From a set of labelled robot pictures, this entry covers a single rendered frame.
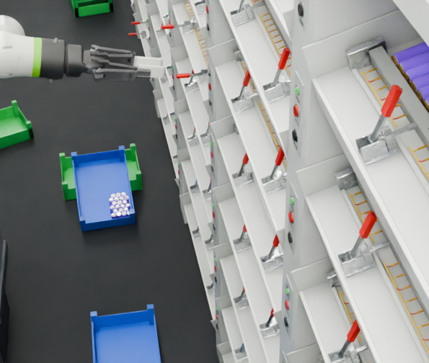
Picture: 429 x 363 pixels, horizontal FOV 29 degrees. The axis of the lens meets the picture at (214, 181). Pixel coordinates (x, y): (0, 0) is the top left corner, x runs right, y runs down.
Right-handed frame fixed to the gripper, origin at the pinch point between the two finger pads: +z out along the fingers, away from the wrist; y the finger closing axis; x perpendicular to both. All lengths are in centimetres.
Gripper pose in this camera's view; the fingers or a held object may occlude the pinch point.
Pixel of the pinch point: (149, 67)
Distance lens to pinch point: 206.2
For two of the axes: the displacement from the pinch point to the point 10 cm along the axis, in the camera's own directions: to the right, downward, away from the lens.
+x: 2.0, -7.9, -5.8
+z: 9.6, 0.5, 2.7
